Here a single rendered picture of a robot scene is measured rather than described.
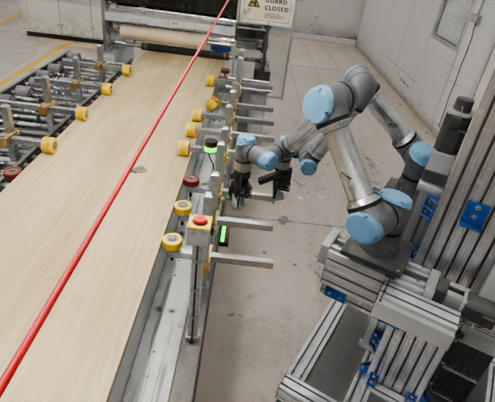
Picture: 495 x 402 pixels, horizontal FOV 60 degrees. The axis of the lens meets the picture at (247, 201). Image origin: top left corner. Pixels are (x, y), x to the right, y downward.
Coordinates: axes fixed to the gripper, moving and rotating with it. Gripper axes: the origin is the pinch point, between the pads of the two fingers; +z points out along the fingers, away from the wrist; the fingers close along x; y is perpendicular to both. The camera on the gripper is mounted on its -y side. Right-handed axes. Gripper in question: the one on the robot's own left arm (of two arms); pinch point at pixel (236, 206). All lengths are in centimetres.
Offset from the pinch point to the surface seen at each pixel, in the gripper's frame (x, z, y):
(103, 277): -58, 2, 35
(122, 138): -44, 2, -79
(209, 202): -20.4, -21.2, 27.5
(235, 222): -0.7, 6.4, 3.4
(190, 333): -31, 18, 51
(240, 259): -5.8, 7.1, 28.0
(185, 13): 24, -37, -260
